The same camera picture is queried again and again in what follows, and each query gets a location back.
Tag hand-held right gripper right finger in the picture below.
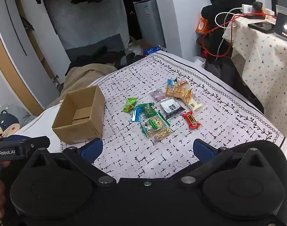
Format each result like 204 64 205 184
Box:
181 138 269 185

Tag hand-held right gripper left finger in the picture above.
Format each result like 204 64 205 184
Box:
31 138 117 187

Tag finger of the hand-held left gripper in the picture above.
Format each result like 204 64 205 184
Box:
2 135 51 149

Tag brown cardboard box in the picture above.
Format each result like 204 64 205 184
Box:
52 85 106 144

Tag clear fried snack packet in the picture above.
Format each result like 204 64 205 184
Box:
152 128 172 144

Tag white cream bar packet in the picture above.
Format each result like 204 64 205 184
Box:
181 92 208 112

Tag black and white snack packet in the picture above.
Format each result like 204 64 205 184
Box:
160 98 186 120

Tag clear cracker packet green print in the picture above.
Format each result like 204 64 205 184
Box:
140 115 171 138

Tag blue foil snack packet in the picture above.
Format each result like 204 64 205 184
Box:
129 106 144 122

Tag green snack packet red picture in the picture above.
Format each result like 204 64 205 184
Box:
123 97 138 113

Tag orange cracker packet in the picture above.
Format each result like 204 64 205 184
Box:
164 85 193 99

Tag dark green snack packet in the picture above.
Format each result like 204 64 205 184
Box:
137 102 158 118

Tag purple snack packet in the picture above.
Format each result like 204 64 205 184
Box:
150 88 167 101

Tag white bed sheet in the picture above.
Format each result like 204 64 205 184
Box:
15 109 64 153

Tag grey plush dog pillow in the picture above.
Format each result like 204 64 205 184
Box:
0 105 37 138

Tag black and white printed mat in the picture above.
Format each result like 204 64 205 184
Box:
60 53 287 179

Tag beige cloth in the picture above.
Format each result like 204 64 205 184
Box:
46 63 118 110

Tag black clothes on floor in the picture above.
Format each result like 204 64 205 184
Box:
66 46 144 76

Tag white wardrobe door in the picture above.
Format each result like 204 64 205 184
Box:
0 0 71 116

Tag floral tablecloth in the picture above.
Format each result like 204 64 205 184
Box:
222 16 287 142

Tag blue plastic bag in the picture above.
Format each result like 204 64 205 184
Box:
143 45 162 55

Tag orange tissue box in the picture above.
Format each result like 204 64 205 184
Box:
195 16 209 33

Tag black phone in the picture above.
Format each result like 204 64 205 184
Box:
248 22 276 34

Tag white appliance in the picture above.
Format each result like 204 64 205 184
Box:
134 0 166 49

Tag tablet with lit screen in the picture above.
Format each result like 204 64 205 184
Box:
275 13 287 45

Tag white power strip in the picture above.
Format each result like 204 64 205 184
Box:
242 2 276 19

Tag pile of black clothes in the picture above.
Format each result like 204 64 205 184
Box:
201 0 256 29

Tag red cable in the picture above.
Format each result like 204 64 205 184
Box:
201 13 252 57

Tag white cable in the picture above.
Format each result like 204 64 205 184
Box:
214 7 243 57

